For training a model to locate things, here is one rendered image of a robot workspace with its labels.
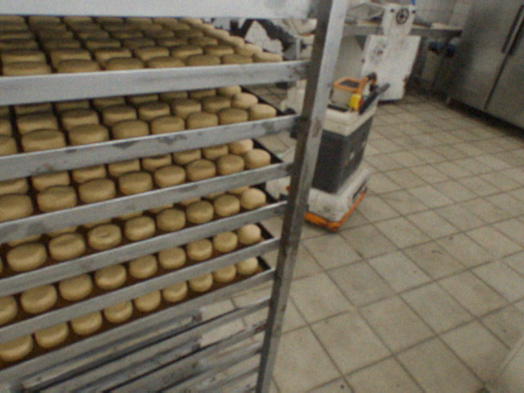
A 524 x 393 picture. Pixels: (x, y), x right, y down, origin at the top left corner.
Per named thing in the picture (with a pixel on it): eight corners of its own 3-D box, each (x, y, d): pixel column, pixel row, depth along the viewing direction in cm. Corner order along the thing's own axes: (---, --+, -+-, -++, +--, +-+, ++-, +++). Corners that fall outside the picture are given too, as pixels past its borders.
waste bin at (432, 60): (458, 93, 595) (475, 49, 559) (434, 94, 573) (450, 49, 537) (432, 82, 635) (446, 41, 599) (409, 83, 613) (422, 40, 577)
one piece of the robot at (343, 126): (359, 179, 291) (388, 67, 246) (331, 211, 250) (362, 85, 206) (318, 165, 304) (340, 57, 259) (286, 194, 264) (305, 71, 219)
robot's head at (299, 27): (329, 23, 237) (317, 1, 235) (315, 26, 222) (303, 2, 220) (311, 36, 247) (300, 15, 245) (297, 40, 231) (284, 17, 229)
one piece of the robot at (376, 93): (370, 110, 254) (393, 83, 239) (352, 125, 228) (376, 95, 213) (357, 100, 256) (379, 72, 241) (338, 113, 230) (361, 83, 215)
